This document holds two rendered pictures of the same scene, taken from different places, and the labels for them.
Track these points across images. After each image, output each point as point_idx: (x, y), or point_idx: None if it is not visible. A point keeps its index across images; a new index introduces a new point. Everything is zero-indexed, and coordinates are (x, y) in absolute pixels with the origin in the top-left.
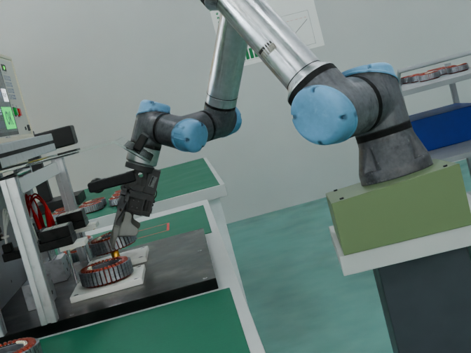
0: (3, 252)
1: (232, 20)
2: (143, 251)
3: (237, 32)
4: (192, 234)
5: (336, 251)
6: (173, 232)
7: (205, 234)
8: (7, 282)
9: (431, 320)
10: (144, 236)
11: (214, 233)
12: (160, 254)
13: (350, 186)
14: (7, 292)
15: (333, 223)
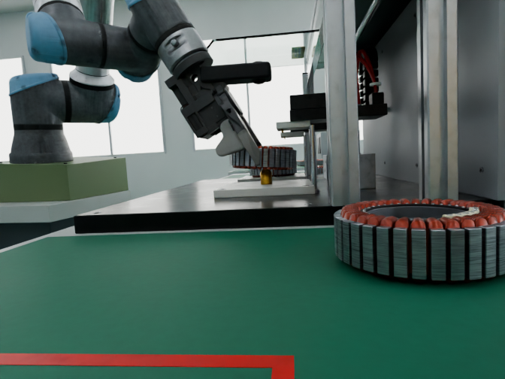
0: (417, 121)
1: (113, 3)
2: (228, 186)
3: (110, 12)
4: (121, 207)
5: (95, 207)
6: (12, 296)
7: (69, 235)
8: (409, 161)
9: None
10: (80, 362)
11: (59, 232)
12: (209, 192)
13: (55, 163)
14: (404, 171)
15: (92, 184)
